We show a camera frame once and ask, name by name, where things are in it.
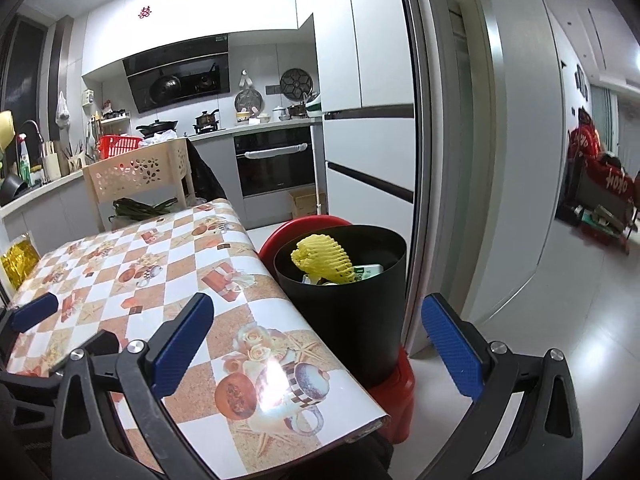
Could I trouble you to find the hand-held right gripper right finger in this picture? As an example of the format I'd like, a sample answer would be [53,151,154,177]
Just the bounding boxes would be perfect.
[415,292,583,480]

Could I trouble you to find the grey sliding door frame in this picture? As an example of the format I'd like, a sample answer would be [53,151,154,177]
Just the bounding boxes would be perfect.
[395,0,496,356]

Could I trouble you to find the green spray bottle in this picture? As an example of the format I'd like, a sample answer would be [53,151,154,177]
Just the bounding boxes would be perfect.
[17,135,32,186]

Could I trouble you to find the red plastic stool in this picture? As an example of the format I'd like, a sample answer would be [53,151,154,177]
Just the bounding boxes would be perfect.
[257,215,416,443]

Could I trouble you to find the red printed blanket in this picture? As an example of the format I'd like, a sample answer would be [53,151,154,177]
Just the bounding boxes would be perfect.
[570,107,638,211]

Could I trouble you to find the black trash bin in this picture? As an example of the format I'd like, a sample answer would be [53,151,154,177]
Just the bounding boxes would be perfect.
[273,225,407,388]

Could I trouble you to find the patterned checked tablecloth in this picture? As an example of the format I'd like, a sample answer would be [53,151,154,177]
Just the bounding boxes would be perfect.
[0,199,391,471]

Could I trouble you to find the white knife block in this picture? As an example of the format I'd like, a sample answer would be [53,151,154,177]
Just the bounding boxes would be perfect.
[41,141,62,183]

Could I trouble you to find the dark round patterned tray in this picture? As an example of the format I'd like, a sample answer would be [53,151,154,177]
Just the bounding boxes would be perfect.
[279,67,313,100]

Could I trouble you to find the gold foil packet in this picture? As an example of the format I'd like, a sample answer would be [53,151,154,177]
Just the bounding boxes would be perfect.
[0,232,40,288]

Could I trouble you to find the yellow colander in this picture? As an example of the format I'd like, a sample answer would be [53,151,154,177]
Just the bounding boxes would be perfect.
[0,110,15,153]

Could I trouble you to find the green leafy vegetables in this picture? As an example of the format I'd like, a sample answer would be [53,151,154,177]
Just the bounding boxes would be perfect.
[110,197,178,221]

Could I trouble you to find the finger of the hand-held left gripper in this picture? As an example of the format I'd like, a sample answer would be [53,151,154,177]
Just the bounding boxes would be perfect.
[47,330,121,378]
[0,292,60,335]

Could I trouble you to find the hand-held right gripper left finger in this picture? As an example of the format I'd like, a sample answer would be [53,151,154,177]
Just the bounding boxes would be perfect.
[51,292,221,480]

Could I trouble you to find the black cloth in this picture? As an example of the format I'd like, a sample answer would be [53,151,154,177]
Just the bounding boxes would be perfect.
[186,137,228,206]

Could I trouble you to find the white refrigerator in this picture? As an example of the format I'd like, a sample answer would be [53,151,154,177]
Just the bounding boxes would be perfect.
[312,0,416,221]

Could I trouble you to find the black built-in oven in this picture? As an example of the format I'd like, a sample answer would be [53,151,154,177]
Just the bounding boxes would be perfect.
[233,126,315,198]

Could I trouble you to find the yellow foam fruit net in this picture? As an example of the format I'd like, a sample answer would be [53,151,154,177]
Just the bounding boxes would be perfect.
[290,234,357,285]

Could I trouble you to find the person's dark clothed leg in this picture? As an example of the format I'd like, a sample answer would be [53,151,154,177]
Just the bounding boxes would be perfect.
[345,430,401,480]

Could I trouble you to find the black wok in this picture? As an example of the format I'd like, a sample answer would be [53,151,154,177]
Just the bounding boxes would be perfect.
[136,119,178,137]

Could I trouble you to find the red plastic basket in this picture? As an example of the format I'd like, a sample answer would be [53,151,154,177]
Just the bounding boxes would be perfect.
[97,135,142,160]

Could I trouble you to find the cardboard box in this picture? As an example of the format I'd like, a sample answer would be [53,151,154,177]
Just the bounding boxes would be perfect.
[290,189,328,218]

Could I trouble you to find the black kitchen faucet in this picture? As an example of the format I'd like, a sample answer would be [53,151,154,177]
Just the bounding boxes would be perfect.
[20,120,43,161]

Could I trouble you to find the round metal steamer plate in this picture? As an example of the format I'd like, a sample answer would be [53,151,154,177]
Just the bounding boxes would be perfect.
[234,87,262,113]

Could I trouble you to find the black range hood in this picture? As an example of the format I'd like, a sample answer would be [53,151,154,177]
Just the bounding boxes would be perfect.
[122,35,231,113]

